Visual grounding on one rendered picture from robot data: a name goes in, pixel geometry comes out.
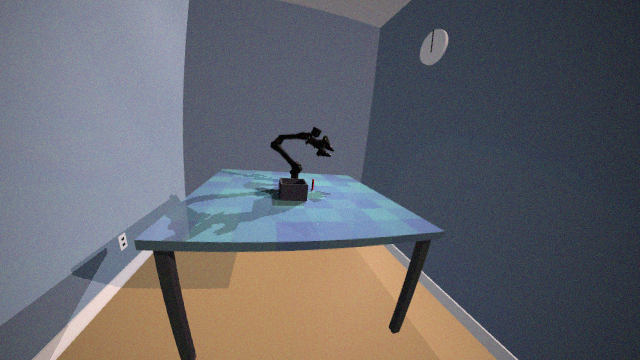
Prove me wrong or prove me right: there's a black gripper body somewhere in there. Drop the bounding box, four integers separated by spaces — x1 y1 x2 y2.
313 139 329 156

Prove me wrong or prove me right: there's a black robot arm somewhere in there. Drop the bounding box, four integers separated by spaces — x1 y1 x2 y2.
271 127 329 179

